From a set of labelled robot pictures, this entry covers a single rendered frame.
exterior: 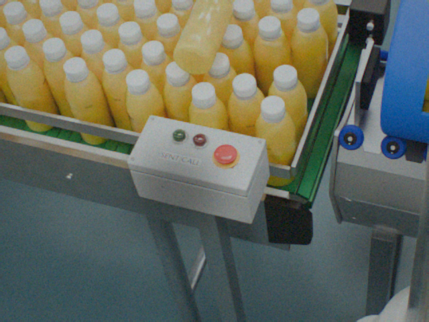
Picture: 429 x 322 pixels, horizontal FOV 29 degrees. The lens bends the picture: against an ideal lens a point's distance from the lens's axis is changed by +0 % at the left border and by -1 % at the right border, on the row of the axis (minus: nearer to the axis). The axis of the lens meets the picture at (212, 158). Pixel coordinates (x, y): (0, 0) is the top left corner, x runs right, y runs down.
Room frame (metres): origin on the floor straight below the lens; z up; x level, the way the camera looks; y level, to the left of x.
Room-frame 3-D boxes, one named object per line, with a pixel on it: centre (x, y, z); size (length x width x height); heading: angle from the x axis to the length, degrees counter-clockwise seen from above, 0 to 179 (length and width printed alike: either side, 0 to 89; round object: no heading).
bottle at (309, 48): (1.04, -0.22, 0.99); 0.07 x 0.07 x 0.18
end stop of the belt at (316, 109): (0.98, -0.23, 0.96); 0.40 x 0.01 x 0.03; 151
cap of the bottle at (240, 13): (1.10, -0.11, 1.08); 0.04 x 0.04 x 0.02
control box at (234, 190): (0.79, 0.02, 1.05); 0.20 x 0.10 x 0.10; 61
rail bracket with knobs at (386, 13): (1.14, -0.36, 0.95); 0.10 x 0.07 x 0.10; 151
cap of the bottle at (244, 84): (0.92, -0.08, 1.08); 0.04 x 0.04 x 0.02
